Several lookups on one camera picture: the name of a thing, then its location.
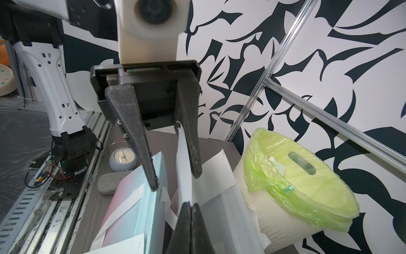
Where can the white trash bin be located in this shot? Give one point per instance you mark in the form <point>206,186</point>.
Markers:
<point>276,228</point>

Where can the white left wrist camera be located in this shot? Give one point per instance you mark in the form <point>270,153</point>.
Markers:
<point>148,31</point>

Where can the white gift bag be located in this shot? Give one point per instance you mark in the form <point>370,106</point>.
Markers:
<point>231,227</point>

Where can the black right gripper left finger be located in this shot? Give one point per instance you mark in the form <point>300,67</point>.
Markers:
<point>181,238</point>

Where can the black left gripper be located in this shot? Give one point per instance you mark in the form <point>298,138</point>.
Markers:
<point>157,95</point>

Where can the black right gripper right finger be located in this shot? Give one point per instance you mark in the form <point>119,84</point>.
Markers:
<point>200,241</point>

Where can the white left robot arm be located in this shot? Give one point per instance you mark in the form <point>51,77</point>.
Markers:
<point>35,30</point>

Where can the pink and teal gift bag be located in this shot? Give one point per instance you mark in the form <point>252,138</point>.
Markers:
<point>135,220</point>

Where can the grey oval case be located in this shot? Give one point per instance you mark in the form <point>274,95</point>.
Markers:
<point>107,184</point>

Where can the small round alarm clock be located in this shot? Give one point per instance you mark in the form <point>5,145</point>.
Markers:
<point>122,157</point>

